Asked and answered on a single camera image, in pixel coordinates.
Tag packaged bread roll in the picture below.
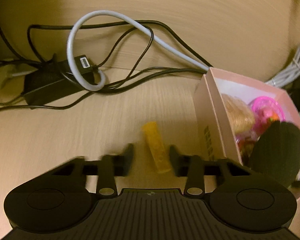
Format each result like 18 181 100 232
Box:
222 94 255 134

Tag black plush toy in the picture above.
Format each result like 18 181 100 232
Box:
249 121 300 187

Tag pink plastic toy basket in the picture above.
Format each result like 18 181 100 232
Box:
249 96 285 137

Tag pink cardboard box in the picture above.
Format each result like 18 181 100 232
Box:
193 68 300 199

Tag black power adapter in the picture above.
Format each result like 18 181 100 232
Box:
22 54 84 106

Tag white power strip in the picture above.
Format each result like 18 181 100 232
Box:
0 63 37 89

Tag black cables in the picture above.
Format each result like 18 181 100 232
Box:
0 19 213 116

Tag grey looped cable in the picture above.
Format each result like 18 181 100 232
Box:
66 10 210 92

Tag grey coiled cable bundle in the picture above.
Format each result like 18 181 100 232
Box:
264 39 300 88

